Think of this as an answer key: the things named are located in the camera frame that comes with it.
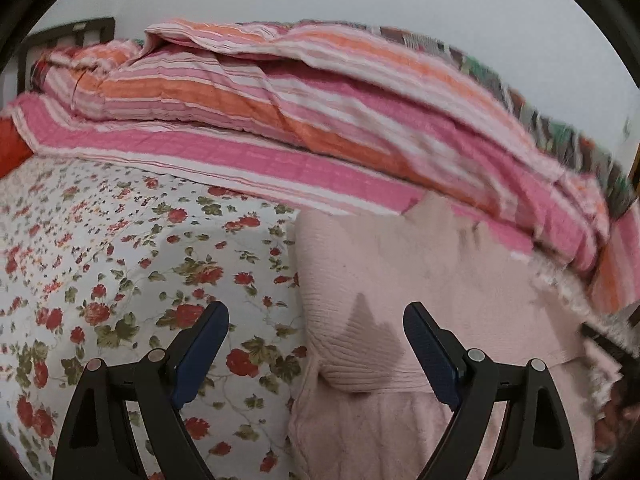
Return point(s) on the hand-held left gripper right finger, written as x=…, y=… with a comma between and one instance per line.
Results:
x=430, y=345

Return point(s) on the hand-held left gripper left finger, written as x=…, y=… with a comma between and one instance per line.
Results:
x=202, y=345

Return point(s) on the pink knit sweater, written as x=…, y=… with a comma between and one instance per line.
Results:
x=450, y=280

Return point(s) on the white red floral bedsheet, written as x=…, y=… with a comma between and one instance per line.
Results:
x=100, y=240

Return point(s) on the dark floral patterned blanket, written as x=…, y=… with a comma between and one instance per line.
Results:
x=565, y=135

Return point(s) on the pink orange striped quilt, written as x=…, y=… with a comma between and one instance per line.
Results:
x=300, y=110

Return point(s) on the red pillow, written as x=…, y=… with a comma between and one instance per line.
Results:
x=12, y=150

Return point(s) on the dark wooden headboard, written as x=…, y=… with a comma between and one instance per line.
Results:
x=95, y=27

